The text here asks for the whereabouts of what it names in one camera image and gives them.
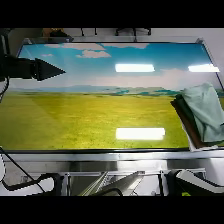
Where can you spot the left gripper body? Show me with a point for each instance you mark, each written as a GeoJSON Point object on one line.
{"type": "Point", "coordinates": [21, 68]}

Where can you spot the pale green shirt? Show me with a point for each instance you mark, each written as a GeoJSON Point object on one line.
{"type": "Point", "coordinates": [204, 110]}

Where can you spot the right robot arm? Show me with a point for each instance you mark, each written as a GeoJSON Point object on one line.
{"type": "Point", "coordinates": [196, 183]}

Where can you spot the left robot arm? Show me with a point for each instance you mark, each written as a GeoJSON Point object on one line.
{"type": "Point", "coordinates": [13, 186]}

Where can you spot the white garment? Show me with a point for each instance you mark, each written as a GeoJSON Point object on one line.
{"type": "Point", "coordinates": [193, 143]}

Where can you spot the silver frame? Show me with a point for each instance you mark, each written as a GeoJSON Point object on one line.
{"type": "Point", "coordinates": [110, 160]}

